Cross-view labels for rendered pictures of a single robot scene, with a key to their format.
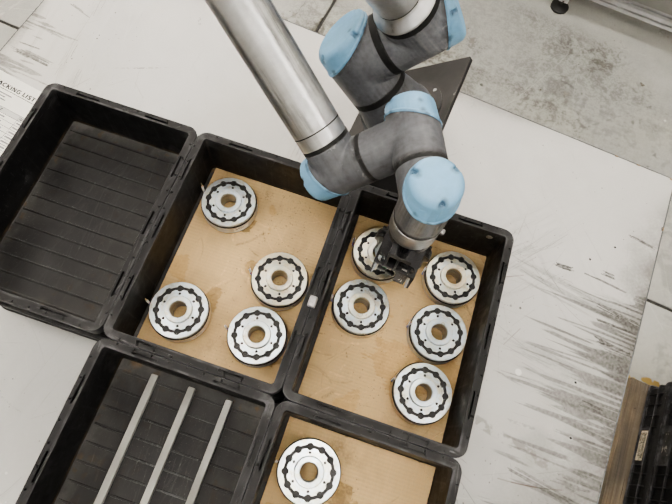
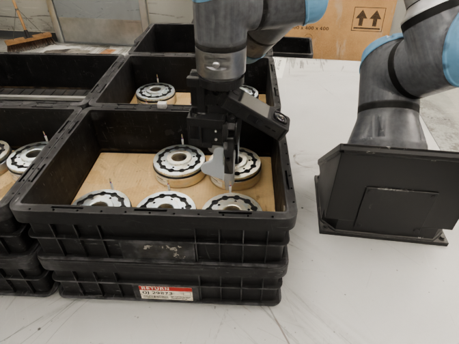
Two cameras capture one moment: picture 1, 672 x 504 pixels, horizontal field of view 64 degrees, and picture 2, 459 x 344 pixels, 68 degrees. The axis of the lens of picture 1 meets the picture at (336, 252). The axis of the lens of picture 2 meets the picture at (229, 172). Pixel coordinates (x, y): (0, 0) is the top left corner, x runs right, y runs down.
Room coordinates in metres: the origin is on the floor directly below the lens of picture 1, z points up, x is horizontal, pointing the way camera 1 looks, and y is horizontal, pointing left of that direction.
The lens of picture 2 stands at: (0.31, -0.61, 1.26)
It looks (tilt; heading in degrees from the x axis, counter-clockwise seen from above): 39 degrees down; 85
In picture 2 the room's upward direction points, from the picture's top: straight up
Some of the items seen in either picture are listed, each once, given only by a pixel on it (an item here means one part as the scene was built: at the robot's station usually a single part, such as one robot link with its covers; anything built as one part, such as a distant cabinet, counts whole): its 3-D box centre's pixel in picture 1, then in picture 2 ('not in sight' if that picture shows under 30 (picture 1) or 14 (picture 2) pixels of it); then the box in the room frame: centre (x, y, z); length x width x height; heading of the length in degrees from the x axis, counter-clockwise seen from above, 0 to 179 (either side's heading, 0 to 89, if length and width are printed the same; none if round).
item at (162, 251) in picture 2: (399, 317); (173, 179); (0.25, -0.13, 0.87); 0.40 x 0.30 x 0.11; 173
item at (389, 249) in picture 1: (403, 247); (216, 108); (0.33, -0.11, 0.99); 0.09 x 0.08 x 0.12; 166
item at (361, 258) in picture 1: (380, 253); (234, 162); (0.36, -0.08, 0.86); 0.10 x 0.10 x 0.01
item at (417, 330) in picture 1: (438, 332); (164, 212); (0.24, -0.21, 0.86); 0.10 x 0.10 x 0.01
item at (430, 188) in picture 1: (427, 197); (223, 3); (0.34, -0.11, 1.15); 0.09 x 0.08 x 0.11; 17
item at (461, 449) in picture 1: (404, 310); (169, 156); (0.25, -0.13, 0.92); 0.40 x 0.30 x 0.02; 173
